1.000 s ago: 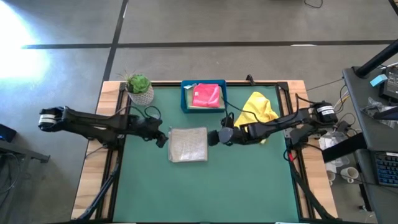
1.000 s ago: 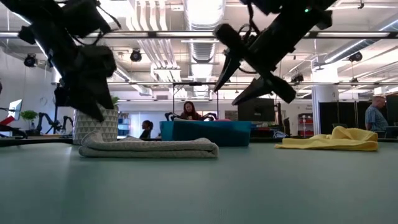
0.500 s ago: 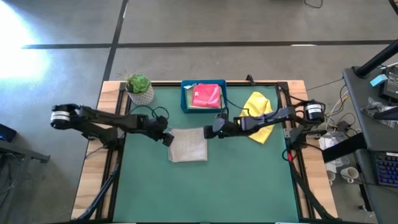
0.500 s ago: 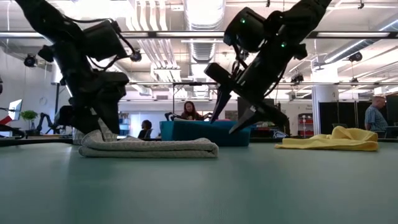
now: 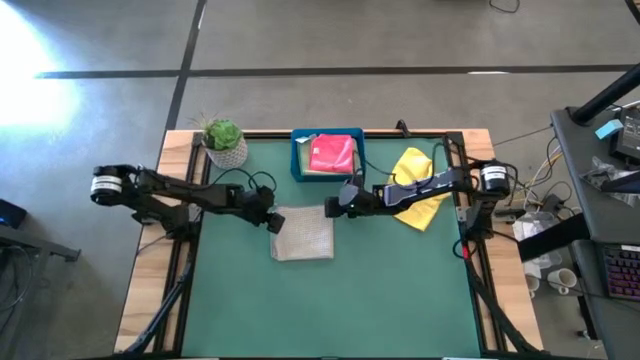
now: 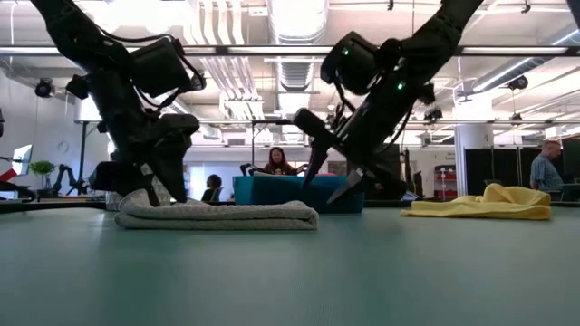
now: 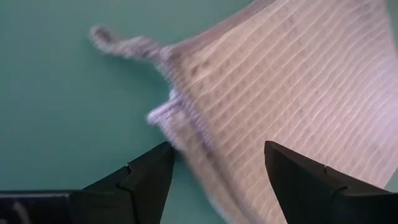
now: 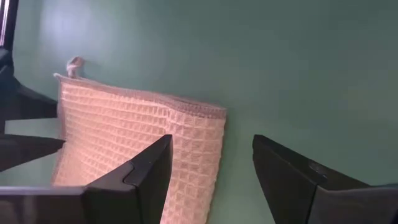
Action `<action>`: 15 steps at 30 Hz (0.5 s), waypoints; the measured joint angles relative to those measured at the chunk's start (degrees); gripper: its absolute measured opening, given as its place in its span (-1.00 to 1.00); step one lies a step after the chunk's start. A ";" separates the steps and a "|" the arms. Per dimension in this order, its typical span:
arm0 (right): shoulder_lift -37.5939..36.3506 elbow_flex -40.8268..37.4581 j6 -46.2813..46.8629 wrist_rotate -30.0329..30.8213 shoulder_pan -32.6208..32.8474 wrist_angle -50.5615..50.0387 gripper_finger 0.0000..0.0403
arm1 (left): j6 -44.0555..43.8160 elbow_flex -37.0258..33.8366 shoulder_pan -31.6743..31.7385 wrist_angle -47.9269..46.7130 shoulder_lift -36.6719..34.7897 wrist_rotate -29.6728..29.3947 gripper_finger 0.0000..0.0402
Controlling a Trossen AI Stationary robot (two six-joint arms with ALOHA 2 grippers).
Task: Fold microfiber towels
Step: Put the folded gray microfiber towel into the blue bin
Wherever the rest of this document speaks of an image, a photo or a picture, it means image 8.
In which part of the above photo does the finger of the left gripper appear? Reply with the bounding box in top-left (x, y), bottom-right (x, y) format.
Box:
top-left (0, 63), bottom-right (59, 125)
top-left (0, 133), bottom-right (66, 172)

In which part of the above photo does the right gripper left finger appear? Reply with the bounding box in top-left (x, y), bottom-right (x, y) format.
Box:
top-left (83, 134), bottom-right (174, 224)

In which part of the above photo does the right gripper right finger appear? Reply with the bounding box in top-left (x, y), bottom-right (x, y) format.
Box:
top-left (252, 134), bottom-right (371, 224)

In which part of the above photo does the grey waffle-weave towel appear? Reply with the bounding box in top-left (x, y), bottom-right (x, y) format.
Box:
top-left (50, 55), bottom-right (228, 224)

